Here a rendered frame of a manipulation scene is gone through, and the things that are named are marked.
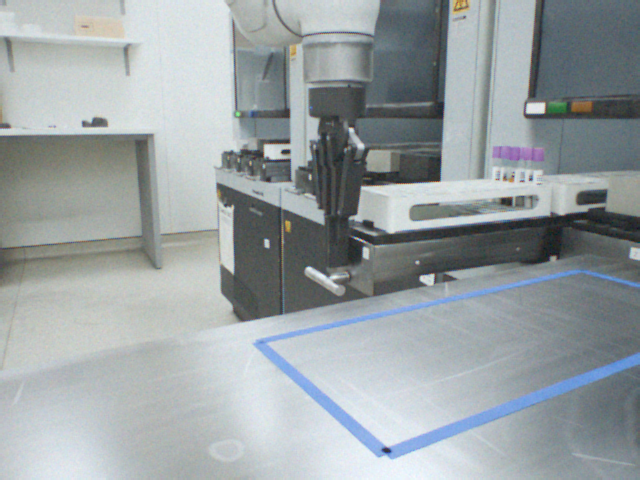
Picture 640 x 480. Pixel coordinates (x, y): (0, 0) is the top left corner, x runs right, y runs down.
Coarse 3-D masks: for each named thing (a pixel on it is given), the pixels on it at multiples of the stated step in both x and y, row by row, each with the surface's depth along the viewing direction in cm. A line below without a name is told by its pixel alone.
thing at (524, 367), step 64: (256, 320) 39; (320, 320) 39; (384, 320) 39; (448, 320) 39; (512, 320) 39; (576, 320) 39; (0, 384) 30; (64, 384) 30; (128, 384) 30; (192, 384) 30; (256, 384) 30; (320, 384) 30; (384, 384) 30; (448, 384) 30; (512, 384) 30; (576, 384) 30; (0, 448) 24; (64, 448) 24; (128, 448) 24; (192, 448) 24; (256, 448) 24; (320, 448) 24; (384, 448) 24; (448, 448) 24; (512, 448) 24; (576, 448) 24
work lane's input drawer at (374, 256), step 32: (352, 224) 76; (480, 224) 76; (512, 224) 79; (544, 224) 82; (352, 256) 73; (384, 256) 69; (416, 256) 71; (448, 256) 73; (480, 256) 76; (512, 256) 79; (544, 256) 81
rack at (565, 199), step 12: (552, 180) 87; (564, 180) 88; (576, 180) 87; (588, 180) 88; (600, 180) 88; (552, 192) 85; (564, 192) 83; (576, 192) 84; (600, 192) 101; (552, 204) 85; (564, 204) 84; (576, 204) 85; (588, 204) 86; (600, 204) 87
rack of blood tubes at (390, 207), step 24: (360, 192) 76; (384, 192) 73; (408, 192) 73; (432, 192) 75; (456, 192) 74; (480, 192) 76; (504, 192) 78; (528, 192) 80; (360, 216) 77; (384, 216) 71; (408, 216) 71; (432, 216) 85; (456, 216) 85; (480, 216) 77; (504, 216) 79; (528, 216) 81
